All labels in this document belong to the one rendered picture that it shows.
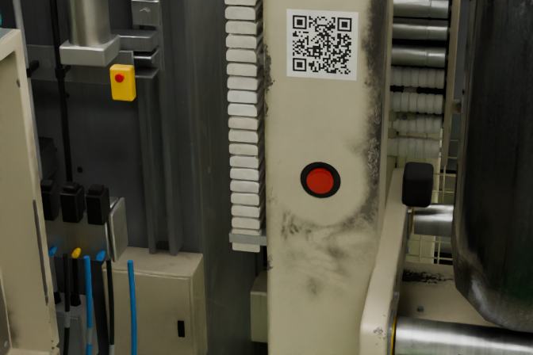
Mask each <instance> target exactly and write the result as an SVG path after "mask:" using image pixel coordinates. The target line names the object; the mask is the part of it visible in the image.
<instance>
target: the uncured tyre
mask: <svg viewBox="0 0 533 355"><path fill-rule="evenodd" d="M451 253H452V261H453V268H454V282H455V288H456V289H457V290H458V291H459V292H460V293H461V294H462V295H463V296H464V297H465V298H466V300H467V301H468V302H469V303H470V304H471V305H472V306H473V307H474V308H475V309H476V311H477V312H478V313H479V314H480V315H481V316H482V317H483V318H484V319H485V320H486V321H489V322H491V323H494V324H497V325H498V326H502V327H504V328H507V329H509V330H514V331H522V332H529V333H533V0H470V3H469V13H468V23H467V34H466V54H465V63H464V74H463V84H462V104H461V115H460V125H459V136H458V156H457V166H456V177H455V187H454V207H453V218H452V228H451Z"/></svg>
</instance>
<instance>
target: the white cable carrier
mask: <svg viewBox="0 0 533 355"><path fill-rule="evenodd" d="M224 2H225V4H228V5H229V6H228V7H227V8H226V10H225V17H226V18H227V19H229V20H228V22H227V23H226V26H225V27H226V32H227V33H229V34H228V36H227V37H226V46H227V47H229V49H228V50H227V53H226V59H227V61H230V62H229V64H228V65H227V74H230V76H229V78H228V81H227V84H228V88H229V89H230V90H229V91H228V101H230V104H229V106H228V114H229V115H231V116H230V118H229V120H228V126H229V127H230V128H231V130H230V132H229V134H228V138H229V140H230V141H231V143H230V145H229V153H230V154H232V156H231V157H230V166H232V168H231V171H230V178H232V181H231V184H230V189H231V190H232V191H233V192H232V195H231V202H232V203H233V205H232V215H233V217H232V226H233V229H232V233H234V234H243V235H259V236H267V224H266V178H265V177H266V169H265V141H264V140H265V129H264V128H265V116H264V114H265V113H264V103H263V102H264V95H265V91H264V90H263V89H264V88H265V78H264V77H263V76H264V65H263V64H264V57H263V24H262V23H263V10H262V8H263V0H224ZM232 248H233V250H242V251H250V252H259V251H260V245H251V244H243V243H234V242H233V243H232Z"/></svg>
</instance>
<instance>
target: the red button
mask: <svg viewBox="0 0 533 355"><path fill-rule="evenodd" d="M333 183H334V178H333V176H332V174H331V173H330V172H329V171H328V170H326V169H324V168H315V169H313V170H311V171H310V172H309V175H308V177H307V185H308V187H309V188H310V189H311V190H312V191H313V192H314V193H327V192H328V191H329V190H330V189H331V188H332V186H333Z"/></svg>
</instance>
